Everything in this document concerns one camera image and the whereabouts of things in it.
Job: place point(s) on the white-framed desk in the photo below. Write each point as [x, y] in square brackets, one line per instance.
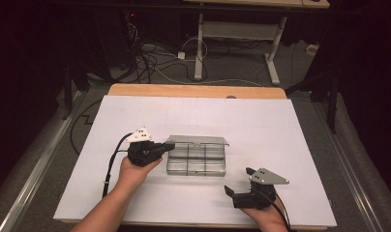
[238, 30]

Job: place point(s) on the person's right hand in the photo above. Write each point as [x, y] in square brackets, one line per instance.
[269, 220]

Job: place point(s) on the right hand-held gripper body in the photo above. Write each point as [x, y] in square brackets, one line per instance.
[258, 196]

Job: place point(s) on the white table cover sheet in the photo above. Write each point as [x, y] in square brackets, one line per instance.
[248, 129]

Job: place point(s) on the white power adapter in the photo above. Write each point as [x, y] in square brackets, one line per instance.
[181, 55]

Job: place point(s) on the aluminium floor rail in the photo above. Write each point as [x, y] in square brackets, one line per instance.
[358, 193]
[32, 180]

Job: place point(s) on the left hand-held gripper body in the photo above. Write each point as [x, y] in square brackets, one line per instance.
[142, 154]

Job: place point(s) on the person's left hand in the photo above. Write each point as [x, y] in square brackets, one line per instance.
[134, 175]

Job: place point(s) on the transparent grey compartment box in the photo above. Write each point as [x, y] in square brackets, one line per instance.
[196, 161]

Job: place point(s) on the black metal stand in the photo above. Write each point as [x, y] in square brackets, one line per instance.
[67, 90]
[332, 103]

